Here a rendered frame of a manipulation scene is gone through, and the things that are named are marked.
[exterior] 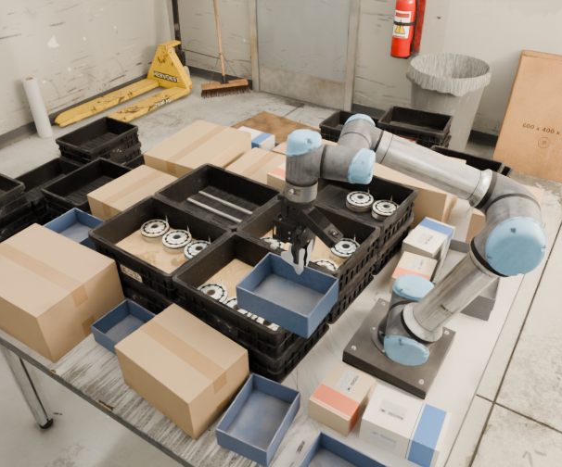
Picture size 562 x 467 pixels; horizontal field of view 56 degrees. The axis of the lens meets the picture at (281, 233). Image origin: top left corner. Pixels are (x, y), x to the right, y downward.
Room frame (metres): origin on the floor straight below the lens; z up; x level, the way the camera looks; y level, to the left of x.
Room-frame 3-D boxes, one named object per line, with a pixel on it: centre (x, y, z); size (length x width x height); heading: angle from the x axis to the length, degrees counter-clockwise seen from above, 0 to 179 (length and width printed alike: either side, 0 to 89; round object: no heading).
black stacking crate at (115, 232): (1.44, 0.41, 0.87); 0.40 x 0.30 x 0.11; 53
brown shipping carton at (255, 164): (2.00, 0.10, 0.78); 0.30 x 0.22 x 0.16; 148
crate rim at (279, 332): (1.20, 0.09, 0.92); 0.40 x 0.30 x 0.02; 53
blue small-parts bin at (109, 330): (1.17, 0.47, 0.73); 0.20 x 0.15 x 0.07; 54
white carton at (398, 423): (0.81, -0.32, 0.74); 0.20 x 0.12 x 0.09; 61
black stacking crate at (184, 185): (1.68, 0.23, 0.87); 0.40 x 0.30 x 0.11; 53
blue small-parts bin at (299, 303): (0.95, -0.01, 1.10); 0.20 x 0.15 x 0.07; 57
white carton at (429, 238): (1.59, -0.56, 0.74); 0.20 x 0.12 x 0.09; 142
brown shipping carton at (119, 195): (1.85, 0.59, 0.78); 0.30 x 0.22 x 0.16; 144
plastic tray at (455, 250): (1.39, -0.65, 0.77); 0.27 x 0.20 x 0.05; 154
